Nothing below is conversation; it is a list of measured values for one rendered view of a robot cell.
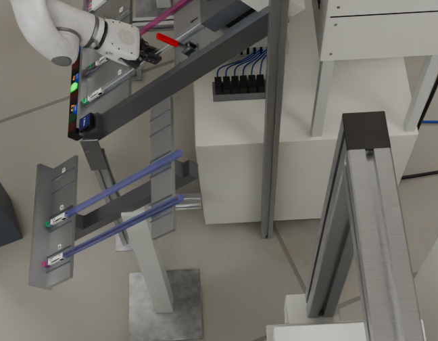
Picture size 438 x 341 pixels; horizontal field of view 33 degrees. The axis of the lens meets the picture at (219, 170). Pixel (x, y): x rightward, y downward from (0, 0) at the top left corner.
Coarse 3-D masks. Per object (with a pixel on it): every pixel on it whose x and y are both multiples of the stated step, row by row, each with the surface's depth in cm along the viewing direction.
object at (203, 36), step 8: (176, 0) 196; (192, 0) 190; (184, 8) 192; (192, 8) 190; (176, 16) 194; (184, 16) 191; (192, 16) 188; (200, 16) 186; (248, 16) 172; (176, 24) 192; (184, 24) 190; (176, 32) 191; (200, 32) 184; (208, 32) 181; (216, 32) 179; (224, 32) 177; (184, 40) 188; (192, 40) 185; (200, 40) 183; (208, 40) 180; (176, 48) 189; (200, 48) 182; (176, 56) 188; (184, 56) 185; (176, 64) 187
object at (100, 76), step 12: (108, 0) 223; (120, 0) 217; (96, 12) 226; (108, 12) 220; (120, 12) 215; (96, 60) 215; (108, 60) 211; (96, 72) 214; (108, 72) 209; (120, 72) 205; (96, 84) 212; (120, 84) 203; (108, 96) 205; (120, 96) 201; (96, 108) 208; (108, 108) 203
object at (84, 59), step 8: (88, 0) 230; (80, 48) 221; (80, 56) 219; (88, 56) 220; (80, 64) 218; (88, 64) 219; (80, 72) 216; (80, 80) 215; (80, 88) 213; (80, 96) 212; (80, 104) 211; (80, 112) 210
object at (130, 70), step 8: (192, 24) 185; (200, 24) 183; (184, 32) 186; (192, 32) 185; (176, 40) 188; (160, 48) 191; (168, 48) 190; (144, 64) 196; (128, 72) 199; (112, 80) 203; (120, 80) 202; (104, 88) 205
